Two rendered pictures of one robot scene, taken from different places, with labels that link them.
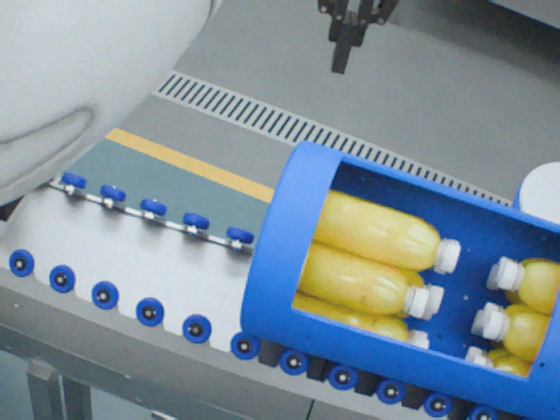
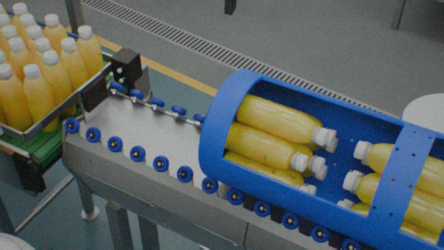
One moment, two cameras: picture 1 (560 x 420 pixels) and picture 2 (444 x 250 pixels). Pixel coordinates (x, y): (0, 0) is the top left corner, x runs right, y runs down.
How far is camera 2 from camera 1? 0.35 m
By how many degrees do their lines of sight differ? 15
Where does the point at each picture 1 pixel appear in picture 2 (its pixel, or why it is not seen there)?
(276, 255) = (213, 126)
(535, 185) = (417, 106)
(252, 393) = (215, 216)
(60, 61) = not seen: outside the picture
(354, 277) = (260, 143)
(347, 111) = (353, 85)
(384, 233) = (279, 119)
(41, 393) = (114, 221)
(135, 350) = (153, 187)
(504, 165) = not seen: outside the picture
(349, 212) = (260, 106)
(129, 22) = not seen: outside the picture
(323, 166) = (247, 80)
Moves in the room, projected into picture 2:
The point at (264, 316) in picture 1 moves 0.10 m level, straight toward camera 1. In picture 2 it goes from (209, 162) to (191, 194)
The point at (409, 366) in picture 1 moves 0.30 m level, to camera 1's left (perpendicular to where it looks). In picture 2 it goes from (290, 200) to (166, 165)
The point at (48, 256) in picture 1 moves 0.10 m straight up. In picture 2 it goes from (114, 133) to (109, 107)
